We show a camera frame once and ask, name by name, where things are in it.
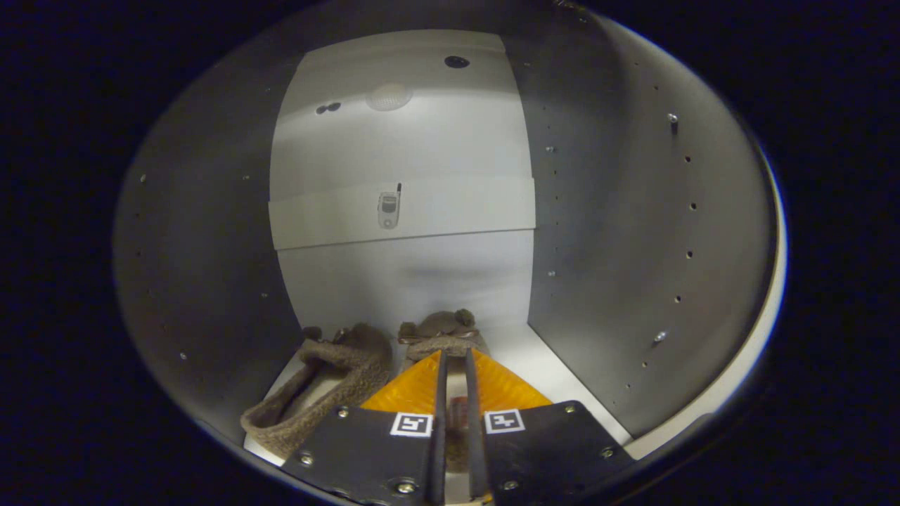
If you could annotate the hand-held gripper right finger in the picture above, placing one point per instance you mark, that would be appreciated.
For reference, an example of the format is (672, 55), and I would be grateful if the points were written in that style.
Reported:
(475, 436)

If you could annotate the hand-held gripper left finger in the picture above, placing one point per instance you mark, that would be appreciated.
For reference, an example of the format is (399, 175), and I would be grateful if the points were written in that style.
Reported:
(440, 436)

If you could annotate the brown fuzzy shoe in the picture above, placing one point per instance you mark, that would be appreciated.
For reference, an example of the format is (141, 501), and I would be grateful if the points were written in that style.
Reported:
(440, 327)
(337, 376)

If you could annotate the dark grey shoe cabinet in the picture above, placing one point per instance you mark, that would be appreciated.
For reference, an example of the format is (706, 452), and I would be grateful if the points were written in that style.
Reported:
(619, 246)

